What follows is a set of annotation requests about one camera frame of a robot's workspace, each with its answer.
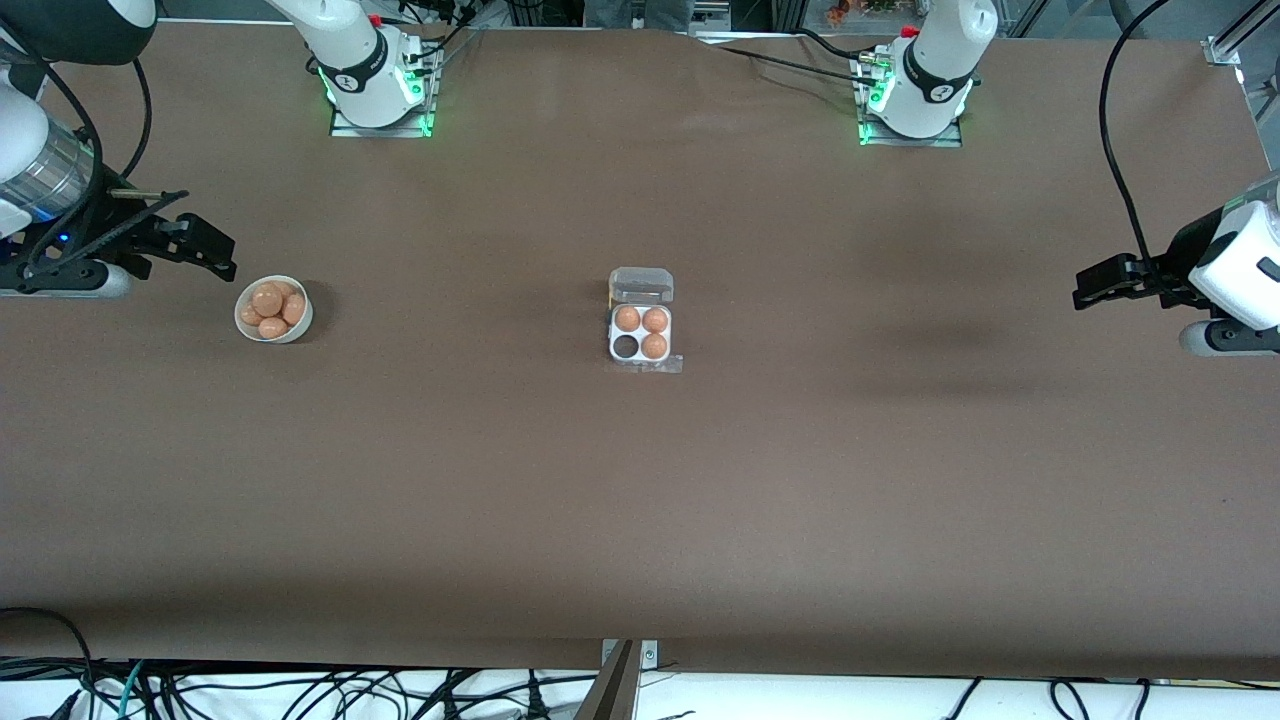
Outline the black base cable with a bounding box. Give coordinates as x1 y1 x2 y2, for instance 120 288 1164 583
795 27 876 63
716 44 867 81

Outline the black looped floor cable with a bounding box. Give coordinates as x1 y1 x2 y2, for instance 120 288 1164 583
0 605 97 720

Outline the brown table cover sheet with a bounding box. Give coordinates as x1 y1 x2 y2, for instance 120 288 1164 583
0 18 1280 683

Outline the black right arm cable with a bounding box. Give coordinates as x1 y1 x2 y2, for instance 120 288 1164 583
0 30 154 283

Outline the teal floor cable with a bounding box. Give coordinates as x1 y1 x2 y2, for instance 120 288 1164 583
95 660 149 720

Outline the white round bowl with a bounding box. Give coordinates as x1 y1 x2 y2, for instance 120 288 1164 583
234 275 315 345

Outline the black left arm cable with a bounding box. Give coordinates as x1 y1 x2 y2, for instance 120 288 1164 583
1098 0 1173 276

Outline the clear plastic egg box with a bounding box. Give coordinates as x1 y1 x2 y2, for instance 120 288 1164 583
607 266 685 377

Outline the dark grey camera pole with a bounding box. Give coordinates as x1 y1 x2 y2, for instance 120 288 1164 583
573 640 642 720

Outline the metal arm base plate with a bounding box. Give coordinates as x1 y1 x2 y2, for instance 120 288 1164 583
329 95 438 139
858 118 964 149

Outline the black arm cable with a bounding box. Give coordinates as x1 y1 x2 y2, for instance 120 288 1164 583
1098 0 1173 276
0 30 154 283

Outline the aluminium profile rail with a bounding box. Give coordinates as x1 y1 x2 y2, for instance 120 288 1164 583
1203 0 1280 69

